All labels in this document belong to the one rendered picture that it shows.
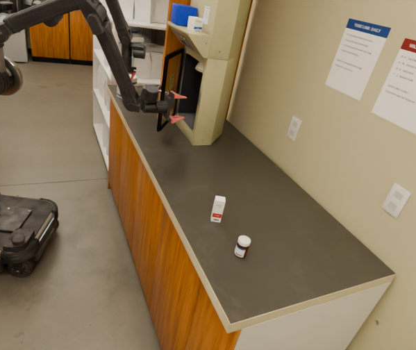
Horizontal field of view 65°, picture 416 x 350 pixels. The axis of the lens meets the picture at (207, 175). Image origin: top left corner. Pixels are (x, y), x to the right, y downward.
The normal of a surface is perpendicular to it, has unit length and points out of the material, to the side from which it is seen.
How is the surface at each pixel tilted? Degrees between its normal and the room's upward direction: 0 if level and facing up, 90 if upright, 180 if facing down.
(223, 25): 90
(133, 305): 0
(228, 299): 0
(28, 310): 0
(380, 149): 90
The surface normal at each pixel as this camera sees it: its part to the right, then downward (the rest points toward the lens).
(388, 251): -0.90, 0.07
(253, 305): 0.18, -0.85
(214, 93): 0.40, 0.53
